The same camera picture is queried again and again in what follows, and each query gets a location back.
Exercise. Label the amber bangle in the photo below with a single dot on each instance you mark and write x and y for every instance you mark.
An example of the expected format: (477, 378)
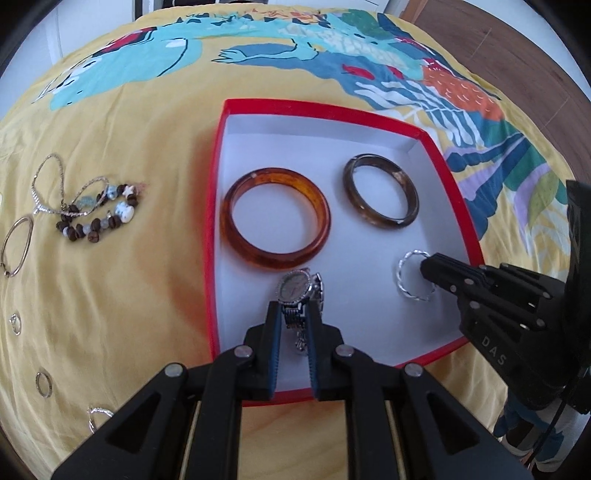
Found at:
(277, 176)

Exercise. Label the large twisted silver hoop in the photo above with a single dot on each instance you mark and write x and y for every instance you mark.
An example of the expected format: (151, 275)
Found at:
(398, 277)

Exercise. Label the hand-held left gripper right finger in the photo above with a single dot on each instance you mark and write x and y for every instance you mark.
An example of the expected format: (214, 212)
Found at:
(314, 353)

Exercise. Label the small twisted silver hoop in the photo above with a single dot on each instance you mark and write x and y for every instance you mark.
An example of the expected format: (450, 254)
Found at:
(99, 410)

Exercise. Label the dark brown bangle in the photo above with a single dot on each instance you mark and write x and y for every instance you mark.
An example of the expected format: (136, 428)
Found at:
(409, 198)

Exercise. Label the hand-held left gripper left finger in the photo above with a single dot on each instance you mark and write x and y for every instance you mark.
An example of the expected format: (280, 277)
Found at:
(273, 353)

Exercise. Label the thin silver bangle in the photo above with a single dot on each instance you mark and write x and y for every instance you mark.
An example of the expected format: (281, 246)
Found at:
(30, 237)

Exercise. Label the red jewelry box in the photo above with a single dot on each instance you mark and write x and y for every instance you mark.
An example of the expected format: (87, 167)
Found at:
(258, 138)

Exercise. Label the blue and white cloth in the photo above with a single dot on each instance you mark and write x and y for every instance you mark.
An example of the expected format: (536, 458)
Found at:
(512, 424)

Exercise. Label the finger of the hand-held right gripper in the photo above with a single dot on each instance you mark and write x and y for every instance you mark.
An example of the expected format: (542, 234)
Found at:
(517, 278)
(443, 277)

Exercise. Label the yellow printed blanket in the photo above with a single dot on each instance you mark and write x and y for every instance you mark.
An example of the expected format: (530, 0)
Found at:
(138, 138)

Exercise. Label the silver wristwatch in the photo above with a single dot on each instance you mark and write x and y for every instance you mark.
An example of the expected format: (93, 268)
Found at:
(293, 287)

